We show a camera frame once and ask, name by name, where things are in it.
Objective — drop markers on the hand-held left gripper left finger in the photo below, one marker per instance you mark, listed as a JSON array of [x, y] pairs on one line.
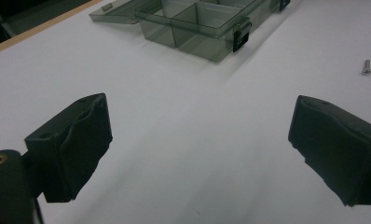
[[71, 146]]

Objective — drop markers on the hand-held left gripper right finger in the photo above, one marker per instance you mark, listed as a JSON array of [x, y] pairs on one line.
[[339, 146]]

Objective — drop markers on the small silver screw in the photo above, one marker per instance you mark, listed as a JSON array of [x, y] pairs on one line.
[[366, 67]]

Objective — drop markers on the smoky clear compartment box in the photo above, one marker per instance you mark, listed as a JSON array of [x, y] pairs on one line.
[[199, 28]]

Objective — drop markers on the white board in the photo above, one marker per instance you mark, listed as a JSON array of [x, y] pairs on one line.
[[189, 124]]

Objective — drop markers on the wooden table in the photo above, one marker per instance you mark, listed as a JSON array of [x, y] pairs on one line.
[[34, 31]]

